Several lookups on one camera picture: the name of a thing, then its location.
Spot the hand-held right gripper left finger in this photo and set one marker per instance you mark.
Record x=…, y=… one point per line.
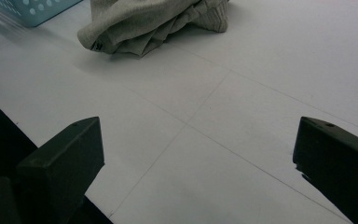
x=65, y=168

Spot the light blue plastic basket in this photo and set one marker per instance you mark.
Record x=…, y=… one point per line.
x=34, y=11

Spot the grey knit garment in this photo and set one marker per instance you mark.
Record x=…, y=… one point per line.
x=146, y=25

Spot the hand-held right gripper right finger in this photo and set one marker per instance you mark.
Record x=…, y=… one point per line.
x=338, y=165

